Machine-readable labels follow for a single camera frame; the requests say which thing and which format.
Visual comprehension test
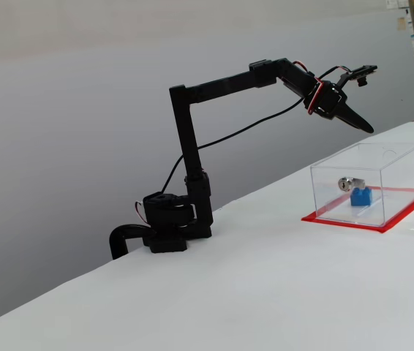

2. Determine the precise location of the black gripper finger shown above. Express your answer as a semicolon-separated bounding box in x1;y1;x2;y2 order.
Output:
334;112;372;135
340;105;375;134

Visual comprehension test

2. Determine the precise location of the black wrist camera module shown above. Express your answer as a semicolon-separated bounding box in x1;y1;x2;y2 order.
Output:
333;64;379;88

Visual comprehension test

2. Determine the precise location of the red tape frame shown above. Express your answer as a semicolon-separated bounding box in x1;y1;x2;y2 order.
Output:
301;185;414;234

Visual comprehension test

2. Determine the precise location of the blue lego brick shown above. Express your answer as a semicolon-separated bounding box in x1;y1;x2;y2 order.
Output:
349;186;372;208

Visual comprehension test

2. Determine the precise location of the black table clamp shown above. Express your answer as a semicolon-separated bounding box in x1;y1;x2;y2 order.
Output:
109;223;154;261

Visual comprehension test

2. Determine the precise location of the transparent plastic box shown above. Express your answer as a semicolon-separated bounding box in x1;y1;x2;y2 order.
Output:
309;141;414;228

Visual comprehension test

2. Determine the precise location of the black camera cable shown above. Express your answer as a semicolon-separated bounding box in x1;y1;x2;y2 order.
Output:
159;97;305;195

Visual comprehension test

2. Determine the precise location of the white paper label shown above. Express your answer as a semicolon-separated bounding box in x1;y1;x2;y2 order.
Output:
385;0;412;11

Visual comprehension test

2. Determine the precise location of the silver cam lock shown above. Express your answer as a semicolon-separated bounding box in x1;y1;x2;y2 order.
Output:
337;176;366;192

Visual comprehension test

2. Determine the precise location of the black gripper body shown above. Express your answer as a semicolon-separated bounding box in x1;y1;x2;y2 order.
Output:
303;78;347;122

